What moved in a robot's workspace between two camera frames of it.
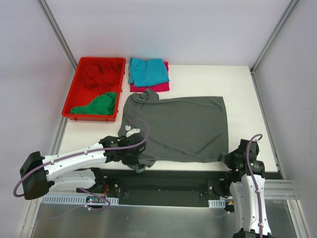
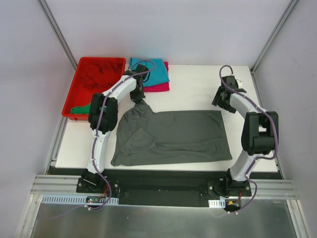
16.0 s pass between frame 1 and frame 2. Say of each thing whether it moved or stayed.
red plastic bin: stayed
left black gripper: moved
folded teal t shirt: stayed
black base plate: stayed
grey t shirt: moved
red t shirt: stayed
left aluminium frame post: stayed
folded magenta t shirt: stayed
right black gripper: moved
